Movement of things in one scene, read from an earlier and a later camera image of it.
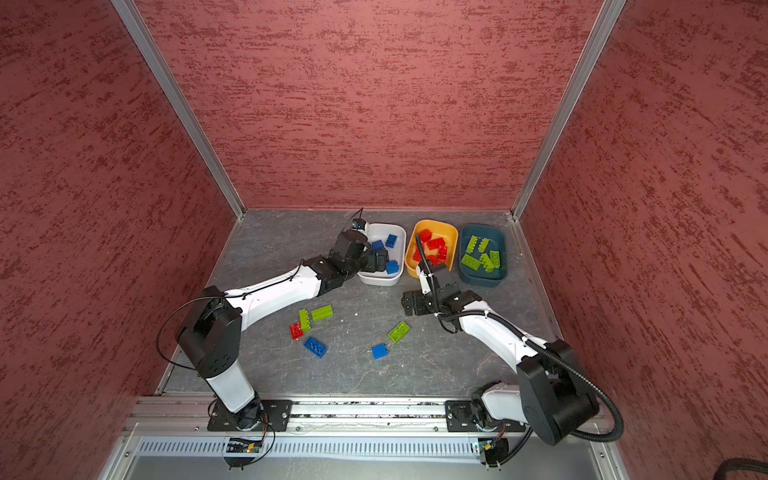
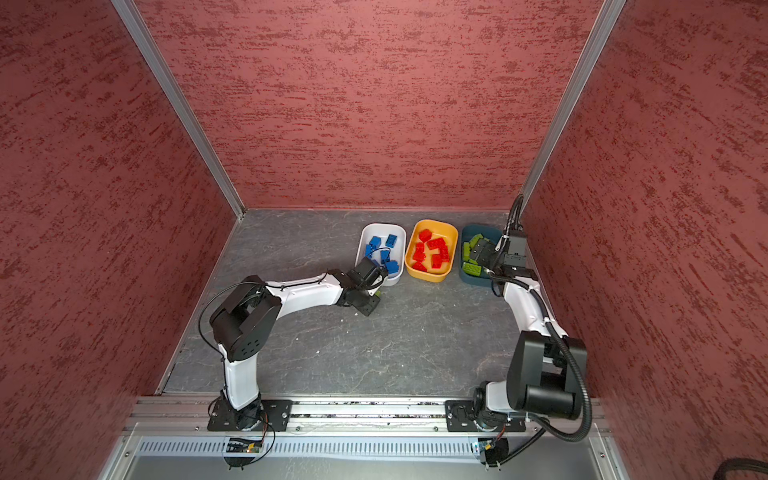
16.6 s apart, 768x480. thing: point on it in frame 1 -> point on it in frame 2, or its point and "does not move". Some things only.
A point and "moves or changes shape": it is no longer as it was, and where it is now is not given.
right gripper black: x=418 y=296 -> x=483 y=258
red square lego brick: x=425 y=235 does not move
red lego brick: x=442 y=255 does not move
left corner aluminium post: x=181 y=105 does not move
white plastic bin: x=393 y=236 does not move
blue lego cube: x=392 y=267 does not move
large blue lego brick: x=315 y=347 moves or changes shape
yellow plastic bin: x=439 y=241 does not move
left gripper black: x=380 y=266 -> x=367 y=309
